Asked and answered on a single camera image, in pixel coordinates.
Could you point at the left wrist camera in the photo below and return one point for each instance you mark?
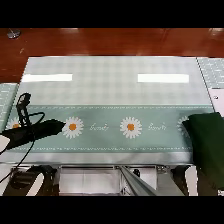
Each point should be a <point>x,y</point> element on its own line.
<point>24,101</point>

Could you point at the silver frame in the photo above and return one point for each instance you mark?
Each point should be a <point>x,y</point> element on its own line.
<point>140,186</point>

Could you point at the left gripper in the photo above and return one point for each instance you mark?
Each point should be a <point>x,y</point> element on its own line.
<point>50,127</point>

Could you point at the dark green T-shirt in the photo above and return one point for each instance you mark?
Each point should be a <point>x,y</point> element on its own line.
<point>208,146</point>

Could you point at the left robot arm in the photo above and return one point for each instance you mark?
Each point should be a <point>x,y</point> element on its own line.
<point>20,135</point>

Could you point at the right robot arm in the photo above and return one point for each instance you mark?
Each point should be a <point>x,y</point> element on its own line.
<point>190,180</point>

